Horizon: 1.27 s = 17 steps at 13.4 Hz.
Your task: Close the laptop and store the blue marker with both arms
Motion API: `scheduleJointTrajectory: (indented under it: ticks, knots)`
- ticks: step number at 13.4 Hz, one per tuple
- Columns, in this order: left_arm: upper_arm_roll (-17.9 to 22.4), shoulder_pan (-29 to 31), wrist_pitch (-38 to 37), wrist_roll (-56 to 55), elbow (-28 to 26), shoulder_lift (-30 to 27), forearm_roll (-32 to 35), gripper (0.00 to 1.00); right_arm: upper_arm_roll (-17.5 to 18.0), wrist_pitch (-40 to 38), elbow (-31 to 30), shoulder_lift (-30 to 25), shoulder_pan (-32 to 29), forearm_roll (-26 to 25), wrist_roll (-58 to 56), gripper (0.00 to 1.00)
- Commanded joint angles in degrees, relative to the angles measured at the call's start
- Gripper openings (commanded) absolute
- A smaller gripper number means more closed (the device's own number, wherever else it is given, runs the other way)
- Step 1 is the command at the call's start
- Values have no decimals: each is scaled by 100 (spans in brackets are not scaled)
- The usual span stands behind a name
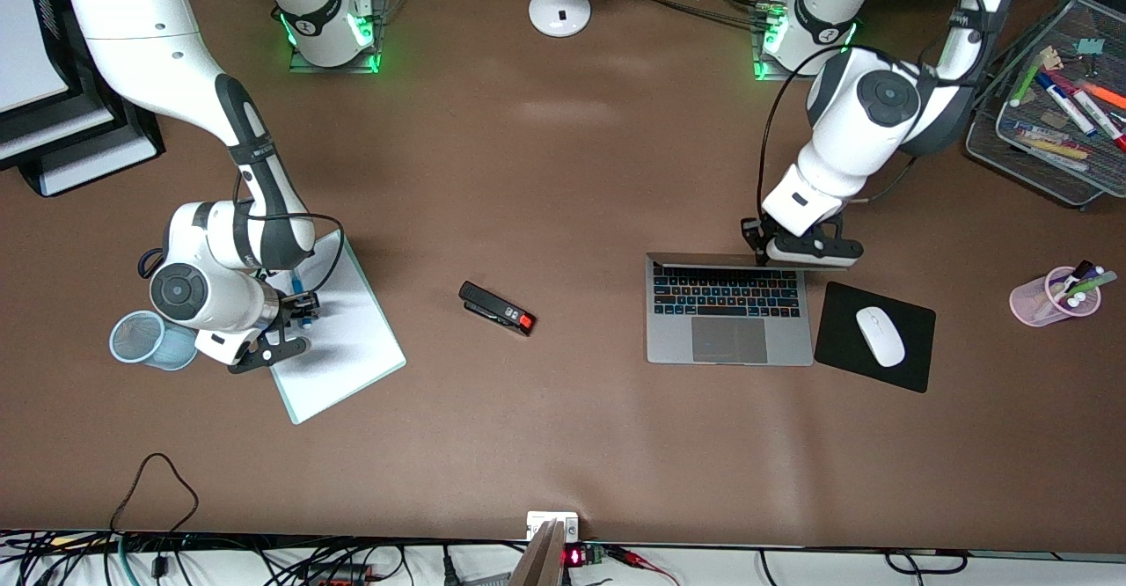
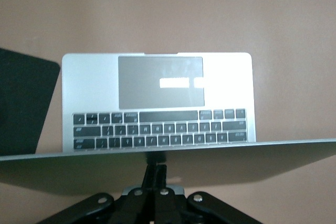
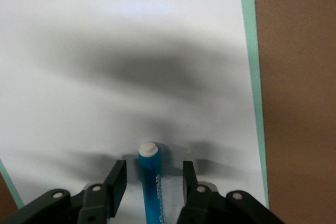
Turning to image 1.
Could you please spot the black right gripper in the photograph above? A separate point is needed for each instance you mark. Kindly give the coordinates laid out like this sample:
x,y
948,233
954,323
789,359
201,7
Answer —
x,y
294,308

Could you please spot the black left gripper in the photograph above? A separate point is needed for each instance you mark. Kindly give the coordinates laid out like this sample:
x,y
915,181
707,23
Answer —
x,y
754,236

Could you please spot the blue marker white cap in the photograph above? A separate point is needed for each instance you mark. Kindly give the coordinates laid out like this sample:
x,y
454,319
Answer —
x,y
297,285

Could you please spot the silver laptop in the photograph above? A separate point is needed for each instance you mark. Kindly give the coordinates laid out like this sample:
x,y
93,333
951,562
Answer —
x,y
730,331

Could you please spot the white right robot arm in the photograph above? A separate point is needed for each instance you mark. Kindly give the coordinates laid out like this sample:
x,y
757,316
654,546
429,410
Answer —
x,y
132,5

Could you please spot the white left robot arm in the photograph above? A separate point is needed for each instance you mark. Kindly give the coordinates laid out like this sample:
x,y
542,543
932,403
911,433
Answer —
x,y
844,146

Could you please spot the purple marker in pink cup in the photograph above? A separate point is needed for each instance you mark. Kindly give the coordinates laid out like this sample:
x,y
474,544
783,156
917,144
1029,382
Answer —
x,y
1084,276

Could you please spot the green marker in pink cup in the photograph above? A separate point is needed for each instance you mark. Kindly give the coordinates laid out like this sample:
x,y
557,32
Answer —
x,y
1098,282

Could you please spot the blue and white marker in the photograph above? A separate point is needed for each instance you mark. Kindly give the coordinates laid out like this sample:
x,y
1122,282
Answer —
x,y
1066,104

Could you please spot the red and white marker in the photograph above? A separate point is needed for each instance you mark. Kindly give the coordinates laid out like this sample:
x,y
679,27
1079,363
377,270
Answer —
x,y
1100,120

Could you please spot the mint clipboard with white paper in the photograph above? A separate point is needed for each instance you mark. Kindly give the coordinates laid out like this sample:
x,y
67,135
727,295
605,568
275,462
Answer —
x,y
352,348

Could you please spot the black mouse pad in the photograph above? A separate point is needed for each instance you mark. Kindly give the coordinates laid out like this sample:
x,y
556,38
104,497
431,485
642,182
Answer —
x,y
840,340

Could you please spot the white computer mouse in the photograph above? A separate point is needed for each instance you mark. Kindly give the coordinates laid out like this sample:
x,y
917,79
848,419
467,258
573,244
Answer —
x,y
881,337

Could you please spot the light blue mesh cup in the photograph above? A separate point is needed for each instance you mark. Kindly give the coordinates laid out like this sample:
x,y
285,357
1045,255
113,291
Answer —
x,y
136,340

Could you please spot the black stapler with red end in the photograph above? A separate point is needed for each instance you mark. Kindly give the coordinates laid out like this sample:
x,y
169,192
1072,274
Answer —
x,y
497,309

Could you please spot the black stacked paper tray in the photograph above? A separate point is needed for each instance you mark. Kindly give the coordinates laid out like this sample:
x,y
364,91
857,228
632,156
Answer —
x,y
88,155

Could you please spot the pink mesh cup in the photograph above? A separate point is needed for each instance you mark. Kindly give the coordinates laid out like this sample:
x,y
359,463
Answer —
x,y
1034,300

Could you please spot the yellow flat pen pack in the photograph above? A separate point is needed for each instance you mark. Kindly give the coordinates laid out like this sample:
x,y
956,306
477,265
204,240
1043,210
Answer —
x,y
1056,146

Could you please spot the white mounting block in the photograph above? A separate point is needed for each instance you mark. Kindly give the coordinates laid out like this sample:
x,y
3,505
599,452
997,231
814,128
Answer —
x,y
538,523

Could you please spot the circuit board with red display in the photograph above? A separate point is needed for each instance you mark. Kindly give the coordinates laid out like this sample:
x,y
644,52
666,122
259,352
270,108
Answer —
x,y
581,556

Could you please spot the orange highlighter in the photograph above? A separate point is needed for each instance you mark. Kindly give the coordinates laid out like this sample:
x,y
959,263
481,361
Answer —
x,y
1107,95

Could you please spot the teal binder clip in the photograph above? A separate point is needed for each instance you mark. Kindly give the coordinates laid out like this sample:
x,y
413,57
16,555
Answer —
x,y
1091,46

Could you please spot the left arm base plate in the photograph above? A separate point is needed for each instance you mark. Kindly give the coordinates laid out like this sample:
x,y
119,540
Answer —
x,y
764,69

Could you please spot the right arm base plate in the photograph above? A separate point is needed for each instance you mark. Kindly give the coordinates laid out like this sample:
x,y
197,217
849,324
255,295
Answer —
x,y
380,32

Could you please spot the wooden camera stand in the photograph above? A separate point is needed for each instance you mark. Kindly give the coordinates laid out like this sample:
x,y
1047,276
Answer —
x,y
541,560

